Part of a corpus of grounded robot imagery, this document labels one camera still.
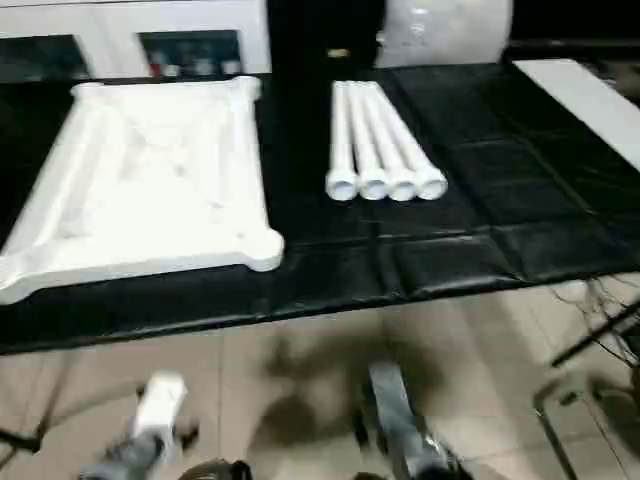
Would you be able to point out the white plastic table leg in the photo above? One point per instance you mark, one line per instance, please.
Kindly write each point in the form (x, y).
(365, 160)
(387, 150)
(341, 150)
(411, 150)

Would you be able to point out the white plastic table top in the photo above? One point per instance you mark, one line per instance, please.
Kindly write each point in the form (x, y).
(150, 175)

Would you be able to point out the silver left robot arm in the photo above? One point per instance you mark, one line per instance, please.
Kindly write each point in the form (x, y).
(140, 452)

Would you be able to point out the black work mat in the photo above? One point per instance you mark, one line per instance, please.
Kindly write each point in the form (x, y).
(475, 225)

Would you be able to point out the black furniture with yellow label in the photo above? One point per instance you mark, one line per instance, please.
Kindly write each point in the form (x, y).
(320, 30)

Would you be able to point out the dark left robot foot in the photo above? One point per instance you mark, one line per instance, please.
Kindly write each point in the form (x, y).
(215, 471)

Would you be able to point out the black metal stand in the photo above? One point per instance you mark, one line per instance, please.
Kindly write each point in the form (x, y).
(595, 340)

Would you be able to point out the white flat board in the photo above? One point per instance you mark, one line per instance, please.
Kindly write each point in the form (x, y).
(575, 95)

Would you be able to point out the white glass-door cabinet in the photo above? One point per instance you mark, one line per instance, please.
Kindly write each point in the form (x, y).
(115, 30)

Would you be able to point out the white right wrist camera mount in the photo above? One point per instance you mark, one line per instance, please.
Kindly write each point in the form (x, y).
(392, 395)

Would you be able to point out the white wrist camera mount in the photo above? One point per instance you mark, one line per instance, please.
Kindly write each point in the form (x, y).
(392, 395)
(160, 400)

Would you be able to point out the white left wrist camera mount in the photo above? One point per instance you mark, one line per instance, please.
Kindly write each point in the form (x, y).
(160, 400)

